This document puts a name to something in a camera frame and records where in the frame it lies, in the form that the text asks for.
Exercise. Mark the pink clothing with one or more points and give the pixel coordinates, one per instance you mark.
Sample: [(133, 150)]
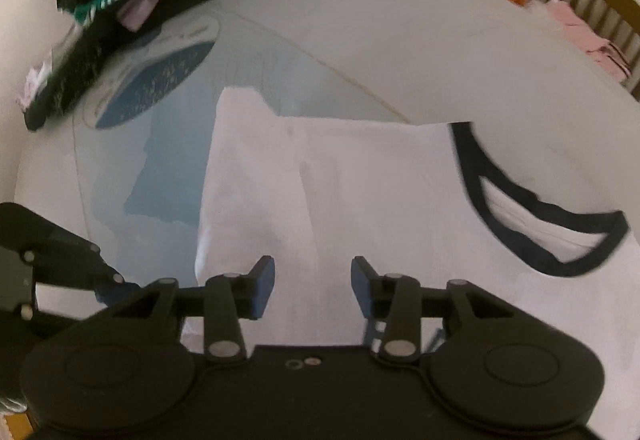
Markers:
[(585, 32)]

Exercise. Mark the pink and white small cloth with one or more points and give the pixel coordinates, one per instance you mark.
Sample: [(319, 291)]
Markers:
[(31, 85)]

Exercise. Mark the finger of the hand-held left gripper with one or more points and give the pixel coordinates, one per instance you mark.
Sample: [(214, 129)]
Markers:
[(116, 292)]

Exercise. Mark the black fuzzy garment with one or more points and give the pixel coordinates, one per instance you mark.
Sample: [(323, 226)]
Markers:
[(75, 75)]

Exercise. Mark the white t-shirt with black trim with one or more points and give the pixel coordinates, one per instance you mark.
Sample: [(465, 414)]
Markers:
[(360, 200)]

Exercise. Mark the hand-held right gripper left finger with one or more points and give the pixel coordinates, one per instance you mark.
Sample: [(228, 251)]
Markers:
[(265, 281)]

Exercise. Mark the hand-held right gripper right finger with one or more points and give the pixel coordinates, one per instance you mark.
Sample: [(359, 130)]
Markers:
[(358, 281)]

